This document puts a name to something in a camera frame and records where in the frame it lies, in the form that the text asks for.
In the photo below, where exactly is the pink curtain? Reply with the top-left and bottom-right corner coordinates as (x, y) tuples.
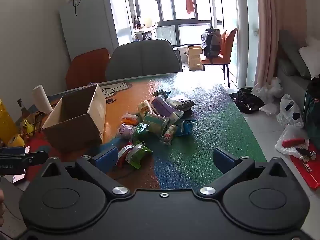
(255, 0), (309, 88)

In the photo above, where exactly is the white and black snack packet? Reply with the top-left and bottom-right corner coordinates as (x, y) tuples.
(166, 95), (197, 111)

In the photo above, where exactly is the cluttered shelf unit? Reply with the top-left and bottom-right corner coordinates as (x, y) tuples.
(126, 0), (159, 42)

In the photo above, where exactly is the lilac snack packet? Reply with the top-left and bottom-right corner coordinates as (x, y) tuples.
(117, 124), (137, 142)

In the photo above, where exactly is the black wire rack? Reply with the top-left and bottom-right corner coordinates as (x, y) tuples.
(32, 111), (49, 133)

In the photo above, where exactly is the white paper towel roll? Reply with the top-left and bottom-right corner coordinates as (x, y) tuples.
(32, 84), (53, 114)

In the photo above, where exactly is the dark green bag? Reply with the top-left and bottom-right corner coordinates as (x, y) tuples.
(302, 77), (320, 143)

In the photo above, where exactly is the bright green snack packet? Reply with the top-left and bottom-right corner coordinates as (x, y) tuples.
(125, 141), (153, 171)

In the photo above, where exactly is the orange snack packet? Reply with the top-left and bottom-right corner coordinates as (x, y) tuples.
(122, 114), (139, 126)

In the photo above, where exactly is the grey dining chair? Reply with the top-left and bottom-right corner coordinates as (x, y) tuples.
(105, 39), (183, 82)

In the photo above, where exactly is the green white-label snack packet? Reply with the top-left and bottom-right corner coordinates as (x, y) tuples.
(132, 123), (150, 143)

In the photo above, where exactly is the white refrigerator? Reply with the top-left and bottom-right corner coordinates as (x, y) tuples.
(59, 0), (134, 60)

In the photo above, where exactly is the purple snack packet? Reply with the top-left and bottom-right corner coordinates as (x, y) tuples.
(151, 96), (185, 121)

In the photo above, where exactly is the white plastic bag with handles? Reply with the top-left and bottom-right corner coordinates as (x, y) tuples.
(276, 94), (304, 128)

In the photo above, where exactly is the yellow tape roll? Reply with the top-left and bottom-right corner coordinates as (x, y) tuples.
(7, 134), (25, 148)

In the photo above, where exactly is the orange dining chair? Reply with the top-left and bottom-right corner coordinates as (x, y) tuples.
(65, 48), (111, 90)

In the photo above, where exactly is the yellow cooking oil bottle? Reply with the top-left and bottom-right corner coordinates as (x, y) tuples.
(0, 100), (19, 145)

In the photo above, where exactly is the colourful printed table mat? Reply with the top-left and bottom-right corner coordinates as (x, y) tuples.
(25, 72), (268, 190)

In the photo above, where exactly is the brown cardboard box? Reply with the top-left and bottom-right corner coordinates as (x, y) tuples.
(41, 84), (107, 153)

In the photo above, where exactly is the blue snack packet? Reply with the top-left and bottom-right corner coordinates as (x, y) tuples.
(175, 119), (198, 137)

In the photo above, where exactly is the black bag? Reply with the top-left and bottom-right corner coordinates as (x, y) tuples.
(229, 88), (265, 114)

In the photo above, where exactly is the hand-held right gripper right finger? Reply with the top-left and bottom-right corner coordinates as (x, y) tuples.
(197, 146), (293, 201)

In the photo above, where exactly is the white plastic bag red item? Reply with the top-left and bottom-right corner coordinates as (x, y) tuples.
(275, 124), (310, 159)

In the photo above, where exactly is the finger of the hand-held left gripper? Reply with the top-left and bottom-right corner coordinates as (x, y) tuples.
(24, 150), (49, 166)
(0, 146), (30, 155)

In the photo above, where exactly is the cream yellow snack packet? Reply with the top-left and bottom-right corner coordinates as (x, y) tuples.
(137, 100), (153, 120)

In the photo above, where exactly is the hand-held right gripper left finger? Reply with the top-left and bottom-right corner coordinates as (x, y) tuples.
(40, 146), (132, 201)

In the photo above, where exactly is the small cardboard box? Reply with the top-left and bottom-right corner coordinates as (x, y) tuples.
(185, 45), (203, 71)

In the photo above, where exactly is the yellow plastic bag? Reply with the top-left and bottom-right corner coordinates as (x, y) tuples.
(21, 119), (35, 137)

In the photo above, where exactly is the black cable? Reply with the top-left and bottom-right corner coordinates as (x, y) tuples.
(72, 0), (83, 17)

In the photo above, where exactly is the pale green snack packet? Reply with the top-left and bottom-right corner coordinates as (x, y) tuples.
(142, 112), (171, 138)

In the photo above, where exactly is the grey sofa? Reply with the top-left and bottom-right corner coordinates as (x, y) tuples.
(276, 30), (320, 100)

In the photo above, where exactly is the grey black backpack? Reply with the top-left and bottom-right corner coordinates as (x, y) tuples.
(201, 29), (223, 64)

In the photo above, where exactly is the white pillow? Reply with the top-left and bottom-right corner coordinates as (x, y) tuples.
(299, 36), (320, 78)

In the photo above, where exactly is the black framed window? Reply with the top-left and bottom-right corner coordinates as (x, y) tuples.
(155, 0), (218, 46)

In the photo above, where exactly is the orange chair with black legs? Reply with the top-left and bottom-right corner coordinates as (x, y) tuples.
(219, 29), (227, 55)
(199, 28), (237, 88)

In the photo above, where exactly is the dark glass bottle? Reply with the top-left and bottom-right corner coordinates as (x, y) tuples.
(17, 99), (33, 120)

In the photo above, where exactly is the red flat box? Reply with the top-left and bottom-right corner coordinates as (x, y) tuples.
(291, 142), (320, 189)

